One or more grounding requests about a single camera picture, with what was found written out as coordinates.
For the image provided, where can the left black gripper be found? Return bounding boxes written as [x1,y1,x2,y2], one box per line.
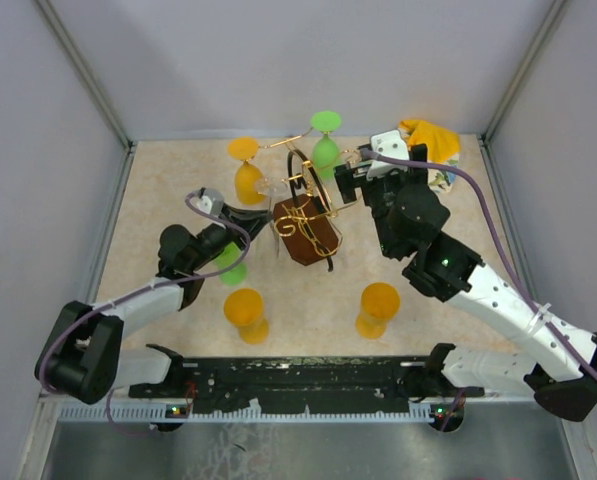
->
[188,203,273,272]

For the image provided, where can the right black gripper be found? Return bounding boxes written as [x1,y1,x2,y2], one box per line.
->
[334,144,426,259]

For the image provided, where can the green wine glass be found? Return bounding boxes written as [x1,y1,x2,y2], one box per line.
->
[214,243,247,286]
[310,110,342,180]

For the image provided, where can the orange wine glass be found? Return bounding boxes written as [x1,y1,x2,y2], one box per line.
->
[355,282,401,340]
[223,288,269,345]
[227,136,266,206]

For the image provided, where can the gold wire wine glass rack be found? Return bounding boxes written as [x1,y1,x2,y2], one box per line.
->
[266,135,347,272]

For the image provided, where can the clear wine glass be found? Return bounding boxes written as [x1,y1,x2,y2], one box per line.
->
[254,177,289,259]

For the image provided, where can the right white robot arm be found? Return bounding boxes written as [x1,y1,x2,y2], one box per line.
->
[334,145,597,422]

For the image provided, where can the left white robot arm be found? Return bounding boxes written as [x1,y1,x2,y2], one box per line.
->
[34,205,272,404]

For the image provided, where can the crumpled floral yellow cloth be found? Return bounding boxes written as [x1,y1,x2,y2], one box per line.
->
[398,118,461,193]

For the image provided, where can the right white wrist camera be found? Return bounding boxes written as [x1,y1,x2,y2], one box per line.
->
[359,129,409,180]

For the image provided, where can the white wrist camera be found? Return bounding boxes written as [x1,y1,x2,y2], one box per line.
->
[359,129,409,180]
[185,188,225,218]

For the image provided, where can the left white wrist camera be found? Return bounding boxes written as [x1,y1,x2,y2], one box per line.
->
[185,188,225,218]

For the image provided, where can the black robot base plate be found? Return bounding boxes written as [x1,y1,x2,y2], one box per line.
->
[129,356,458,414]

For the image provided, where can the white slotted cable duct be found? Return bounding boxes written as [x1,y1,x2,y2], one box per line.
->
[57,402,462,425]

